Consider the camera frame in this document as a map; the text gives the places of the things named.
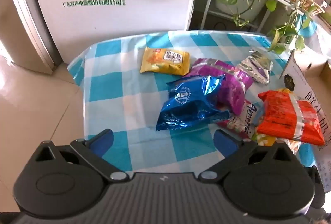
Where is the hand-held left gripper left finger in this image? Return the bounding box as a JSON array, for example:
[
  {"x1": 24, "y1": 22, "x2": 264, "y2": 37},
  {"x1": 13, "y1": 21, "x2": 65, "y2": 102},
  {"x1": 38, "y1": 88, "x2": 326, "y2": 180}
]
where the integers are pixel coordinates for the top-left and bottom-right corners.
[{"x1": 35, "y1": 129, "x2": 128, "y2": 184}]

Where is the orange yellow snack packet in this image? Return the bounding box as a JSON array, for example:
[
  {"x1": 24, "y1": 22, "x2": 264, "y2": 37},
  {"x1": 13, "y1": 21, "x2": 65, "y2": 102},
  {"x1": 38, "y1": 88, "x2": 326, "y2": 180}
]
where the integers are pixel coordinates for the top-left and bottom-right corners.
[{"x1": 252, "y1": 133, "x2": 302, "y2": 154}]

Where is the silver foil snack packet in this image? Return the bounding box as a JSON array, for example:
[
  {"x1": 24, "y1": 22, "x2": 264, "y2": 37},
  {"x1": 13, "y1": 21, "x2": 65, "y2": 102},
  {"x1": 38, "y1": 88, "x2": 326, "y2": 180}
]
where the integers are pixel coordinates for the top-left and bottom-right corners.
[{"x1": 235, "y1": 51, "x2": 274, "y2": 84}]

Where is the red snack packet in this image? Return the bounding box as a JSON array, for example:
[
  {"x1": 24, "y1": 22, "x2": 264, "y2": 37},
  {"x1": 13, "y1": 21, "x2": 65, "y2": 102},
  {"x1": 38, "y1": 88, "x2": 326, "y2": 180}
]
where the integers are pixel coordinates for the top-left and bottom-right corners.
[{"x1": 257, "y1": 89, "x2": 325, "y2": 146}]

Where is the blue checked tablecloth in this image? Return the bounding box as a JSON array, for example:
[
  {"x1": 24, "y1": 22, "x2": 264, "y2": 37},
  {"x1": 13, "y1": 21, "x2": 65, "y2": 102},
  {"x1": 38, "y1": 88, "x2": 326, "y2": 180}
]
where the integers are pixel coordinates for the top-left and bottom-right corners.
[{"x1": 67, "y1": 30, "x2": 317, "y2": 171}]

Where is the purple snack packet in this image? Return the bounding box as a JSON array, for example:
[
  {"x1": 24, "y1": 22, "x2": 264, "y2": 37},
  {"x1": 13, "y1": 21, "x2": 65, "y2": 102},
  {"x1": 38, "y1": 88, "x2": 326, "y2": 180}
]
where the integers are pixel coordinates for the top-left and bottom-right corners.
[{"x1": 187, "y1": 58, "x2": 254, "y2": 116}]

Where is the yellow waffle snack packet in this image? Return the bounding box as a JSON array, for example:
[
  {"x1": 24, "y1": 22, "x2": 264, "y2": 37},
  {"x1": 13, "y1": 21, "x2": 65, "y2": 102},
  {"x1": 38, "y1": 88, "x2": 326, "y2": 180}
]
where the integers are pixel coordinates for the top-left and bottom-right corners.
[{"x1": 140, "y1": 47, "x2": 191, "y2": 76}]

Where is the printed clear plastic tablecloth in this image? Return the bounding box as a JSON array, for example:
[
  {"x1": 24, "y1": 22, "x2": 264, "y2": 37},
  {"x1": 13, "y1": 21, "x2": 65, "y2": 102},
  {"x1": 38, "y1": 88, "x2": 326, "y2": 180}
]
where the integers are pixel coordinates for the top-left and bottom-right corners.
[{"x1": 308, "y1": 14, "x2": 331, "y2": 64}]

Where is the cardboard box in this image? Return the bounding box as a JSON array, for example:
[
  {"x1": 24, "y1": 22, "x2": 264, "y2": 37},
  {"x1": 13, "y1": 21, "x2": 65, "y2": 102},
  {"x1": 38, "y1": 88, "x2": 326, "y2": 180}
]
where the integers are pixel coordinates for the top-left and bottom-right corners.
[{"x1": 280, "y1": 50, "x2": 331, "y2": 192}]

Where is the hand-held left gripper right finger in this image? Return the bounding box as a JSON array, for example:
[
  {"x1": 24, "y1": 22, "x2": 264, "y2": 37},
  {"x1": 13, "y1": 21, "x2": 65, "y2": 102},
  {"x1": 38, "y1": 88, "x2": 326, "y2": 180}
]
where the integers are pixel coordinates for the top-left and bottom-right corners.
[{"x1": 198, "y1": 129, "x2": 296, "y2": 183}]

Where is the white snack packet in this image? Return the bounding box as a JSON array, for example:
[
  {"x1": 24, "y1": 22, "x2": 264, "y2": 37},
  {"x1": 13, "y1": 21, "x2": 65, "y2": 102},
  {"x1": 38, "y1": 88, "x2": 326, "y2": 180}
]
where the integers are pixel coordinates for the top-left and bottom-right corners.
[{"x1": 217, "y1": 98, "x2": 260, "y2": 140}]

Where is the blue foil snack packet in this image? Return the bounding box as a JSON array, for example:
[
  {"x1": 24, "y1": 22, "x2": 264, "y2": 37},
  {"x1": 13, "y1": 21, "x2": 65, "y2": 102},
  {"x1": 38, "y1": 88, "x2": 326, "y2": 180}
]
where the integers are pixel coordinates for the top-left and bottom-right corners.
[{"x1": 156, "y1": 75, "x2": 230, "y2": 131}]

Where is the white cabinet green tree print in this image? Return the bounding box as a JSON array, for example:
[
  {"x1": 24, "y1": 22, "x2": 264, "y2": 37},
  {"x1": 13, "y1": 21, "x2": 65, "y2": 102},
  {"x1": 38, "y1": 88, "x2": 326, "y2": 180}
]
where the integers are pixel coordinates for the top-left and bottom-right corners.
[{"x1": 26, "y1": 0, "x2": 203, "y2": 65}]

